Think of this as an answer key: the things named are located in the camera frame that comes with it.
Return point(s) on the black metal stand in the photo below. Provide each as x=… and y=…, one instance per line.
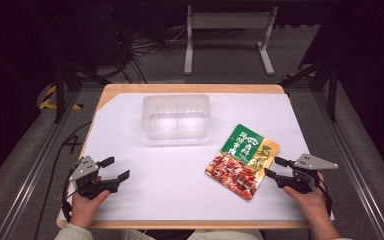
x=331, y=90
x=60, y=90

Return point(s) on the person's left hand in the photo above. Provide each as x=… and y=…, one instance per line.
x=85, y=210

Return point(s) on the green snack packet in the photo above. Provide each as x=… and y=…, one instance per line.
x=243, y=160

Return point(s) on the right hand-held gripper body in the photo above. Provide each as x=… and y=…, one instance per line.
x=305, y=175

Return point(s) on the yellow black striped tape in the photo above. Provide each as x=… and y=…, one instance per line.
x=48, y=96

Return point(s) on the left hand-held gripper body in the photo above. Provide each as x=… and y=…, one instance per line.
x=88, y=178

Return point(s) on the person's light clothing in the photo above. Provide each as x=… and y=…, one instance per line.
x=226, y=235

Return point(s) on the person's right hand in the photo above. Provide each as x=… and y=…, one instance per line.
x=310, y=203

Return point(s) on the white paper sheet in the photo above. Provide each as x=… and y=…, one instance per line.
x=166, y=173

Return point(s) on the clear plastic container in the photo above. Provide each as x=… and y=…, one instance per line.
x=176, y=116

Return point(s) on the white metal stand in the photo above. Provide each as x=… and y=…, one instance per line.
x=230, y=20

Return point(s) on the aluminium rail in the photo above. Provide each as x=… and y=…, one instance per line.
x=353, y=160
x=30, y=176

